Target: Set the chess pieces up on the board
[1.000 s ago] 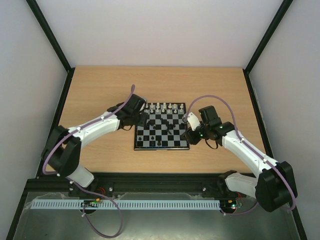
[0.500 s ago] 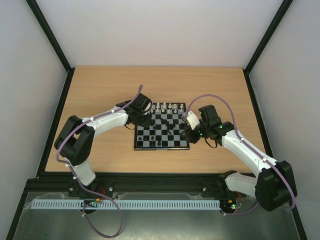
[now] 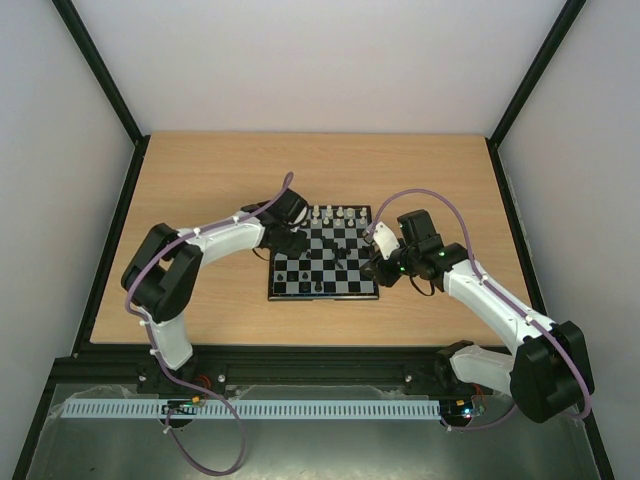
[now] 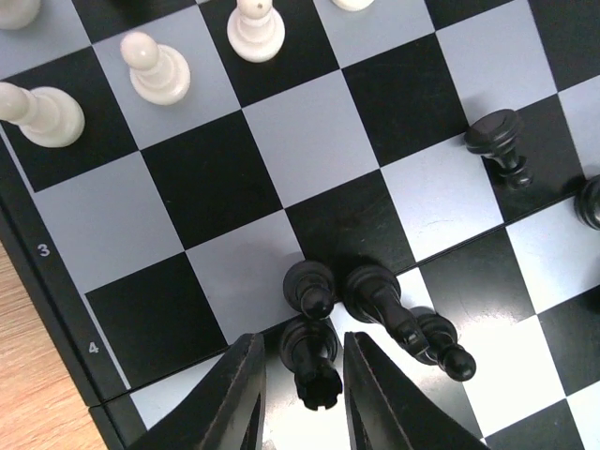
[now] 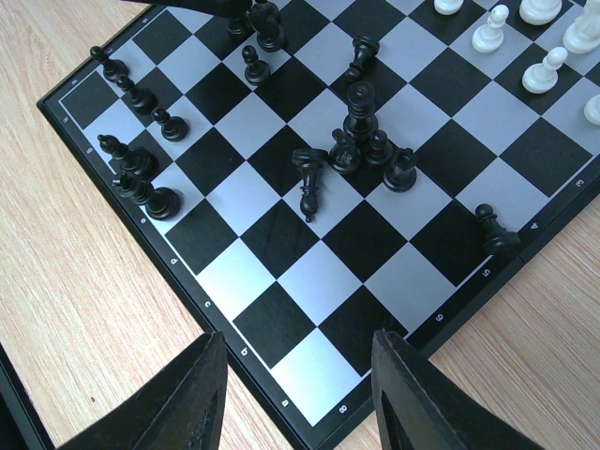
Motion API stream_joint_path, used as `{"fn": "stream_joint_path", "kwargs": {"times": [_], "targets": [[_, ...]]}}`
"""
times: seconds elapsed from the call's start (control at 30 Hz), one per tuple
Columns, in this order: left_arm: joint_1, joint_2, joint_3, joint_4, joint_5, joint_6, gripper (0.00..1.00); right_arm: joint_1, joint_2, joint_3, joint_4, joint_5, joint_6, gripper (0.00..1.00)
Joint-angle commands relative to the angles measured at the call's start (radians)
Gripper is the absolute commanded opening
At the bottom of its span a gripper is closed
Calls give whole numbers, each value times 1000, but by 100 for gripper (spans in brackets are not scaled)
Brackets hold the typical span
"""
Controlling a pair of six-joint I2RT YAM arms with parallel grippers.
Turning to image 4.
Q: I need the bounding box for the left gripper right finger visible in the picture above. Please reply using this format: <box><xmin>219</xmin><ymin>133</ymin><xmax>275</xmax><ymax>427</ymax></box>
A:
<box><xmin>343</xmin><ymin>332</ymin><xmax>486</xmax><ymax>450</ymax></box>

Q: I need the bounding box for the black bishop standing piece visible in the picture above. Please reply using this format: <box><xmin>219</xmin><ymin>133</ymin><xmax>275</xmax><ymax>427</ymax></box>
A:
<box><xmin>342</xmin><ymin>264</ymin><xmax>428</xmax><ymax>357</ymax></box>

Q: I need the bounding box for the black pawn right of bishop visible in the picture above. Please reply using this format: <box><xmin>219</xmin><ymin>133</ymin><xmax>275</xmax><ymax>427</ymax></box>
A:
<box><xmin>415</xmin><ymin>312</ymin><xmax>476</xmax><ymax>382</ymax></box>

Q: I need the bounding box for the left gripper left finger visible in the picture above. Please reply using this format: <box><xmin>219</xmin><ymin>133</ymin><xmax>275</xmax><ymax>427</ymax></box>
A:
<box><xmin>130</xmin><ymin>334</ymin><xmax>266</xmax><ymax>450</ymax></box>

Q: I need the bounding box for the black rook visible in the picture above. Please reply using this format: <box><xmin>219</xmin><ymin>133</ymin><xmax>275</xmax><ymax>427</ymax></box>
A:
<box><xmin>279</xmin><ymin>316</ymin><xmax>343</xmax><ymax>411</ymax></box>

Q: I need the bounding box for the black pawn beside rook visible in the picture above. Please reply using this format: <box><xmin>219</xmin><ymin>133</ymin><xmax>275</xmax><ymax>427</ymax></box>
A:
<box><xmin>282</xmin><ymin>261</ymin><xmax>336</xmax><ymax>320</ymax></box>

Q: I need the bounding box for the lying black pawn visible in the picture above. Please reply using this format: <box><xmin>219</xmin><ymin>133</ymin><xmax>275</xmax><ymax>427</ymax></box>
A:
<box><xmin>464</xmin><ymin>109</ymin><xmax>533</xmax><ymax>189</ymax></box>

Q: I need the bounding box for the white pawn piece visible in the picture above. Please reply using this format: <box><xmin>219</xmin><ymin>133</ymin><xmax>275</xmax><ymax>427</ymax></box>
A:
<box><xmin>120</xmin><ymin>31</ymin><xmax>191</xmax><ymax>106</ymax></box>
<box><xmin>1</xmin><ymin>82</ymin><xmax>85</xmax><ymax>148</ymax></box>

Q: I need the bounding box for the black grey chess board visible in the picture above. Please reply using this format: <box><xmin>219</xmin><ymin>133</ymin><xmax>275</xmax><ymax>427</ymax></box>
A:
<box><xmin>1</xmin><ymin>1</ymin><xmax>599</xmax><ymax>449</ymax></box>

